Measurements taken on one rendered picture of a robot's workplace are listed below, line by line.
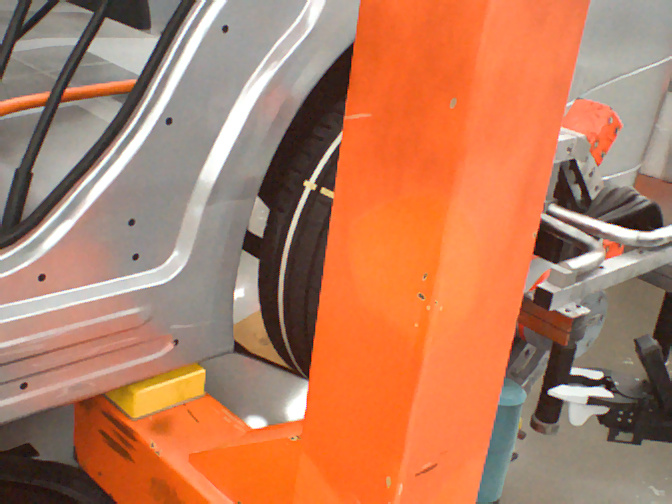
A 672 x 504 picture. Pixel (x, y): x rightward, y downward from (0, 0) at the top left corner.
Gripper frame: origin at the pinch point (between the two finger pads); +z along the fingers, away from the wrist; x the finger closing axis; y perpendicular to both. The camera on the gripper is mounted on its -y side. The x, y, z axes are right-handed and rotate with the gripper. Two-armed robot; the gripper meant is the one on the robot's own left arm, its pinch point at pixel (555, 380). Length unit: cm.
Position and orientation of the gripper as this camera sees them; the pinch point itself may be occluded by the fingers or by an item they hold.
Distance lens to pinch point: 145.2
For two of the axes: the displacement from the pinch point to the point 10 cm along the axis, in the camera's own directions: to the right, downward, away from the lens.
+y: -1.3, 9.1, 3.9
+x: 0.3, -3.9, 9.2
